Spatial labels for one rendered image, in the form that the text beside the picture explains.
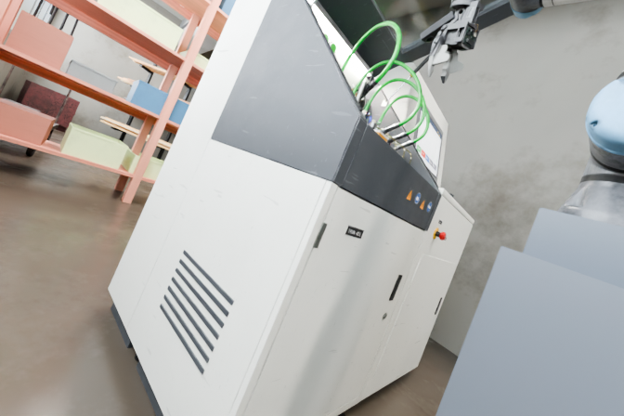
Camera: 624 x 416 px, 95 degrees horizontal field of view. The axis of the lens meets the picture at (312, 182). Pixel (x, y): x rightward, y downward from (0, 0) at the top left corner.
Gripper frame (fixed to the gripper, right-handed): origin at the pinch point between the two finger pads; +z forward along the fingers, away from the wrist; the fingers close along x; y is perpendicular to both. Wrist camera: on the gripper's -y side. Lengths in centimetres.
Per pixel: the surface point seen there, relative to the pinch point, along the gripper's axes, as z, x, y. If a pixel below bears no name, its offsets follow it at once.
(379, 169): 29.7, -22.4, 8.2
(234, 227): 54, -51, -11
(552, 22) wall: -111, 243, -72
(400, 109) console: 7, 34, -38
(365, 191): 35.7, -26.4, 9.3
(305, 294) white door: 60, -41, 14
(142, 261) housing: 85, -68, -48
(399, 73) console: -10, 37, -48
